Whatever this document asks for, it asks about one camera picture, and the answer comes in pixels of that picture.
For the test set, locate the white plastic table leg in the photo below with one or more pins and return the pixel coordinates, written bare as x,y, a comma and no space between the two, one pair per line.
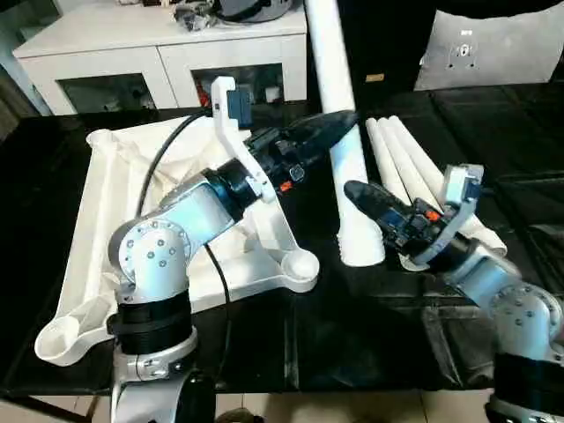
427,167
388,167
407,163
344,106

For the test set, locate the white plastic table top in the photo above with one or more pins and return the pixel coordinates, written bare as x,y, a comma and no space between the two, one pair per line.
106,229

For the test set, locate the black work mat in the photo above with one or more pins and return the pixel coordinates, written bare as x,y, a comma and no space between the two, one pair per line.
352,335

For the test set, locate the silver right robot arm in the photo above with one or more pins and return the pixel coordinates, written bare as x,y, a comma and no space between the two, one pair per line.
520,326

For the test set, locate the white cabinet with glass doors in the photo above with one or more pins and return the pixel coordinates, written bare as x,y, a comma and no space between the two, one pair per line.
106,44

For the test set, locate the black cabinet with gold label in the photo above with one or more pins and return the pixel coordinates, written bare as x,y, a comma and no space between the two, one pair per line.
397,44

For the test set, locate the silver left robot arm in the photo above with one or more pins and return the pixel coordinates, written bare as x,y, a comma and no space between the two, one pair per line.
163,256

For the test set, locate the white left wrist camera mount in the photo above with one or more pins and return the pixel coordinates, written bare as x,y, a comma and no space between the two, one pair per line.
231,106

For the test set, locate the dark clutter pile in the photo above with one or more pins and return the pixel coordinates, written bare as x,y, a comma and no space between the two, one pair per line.
194,13

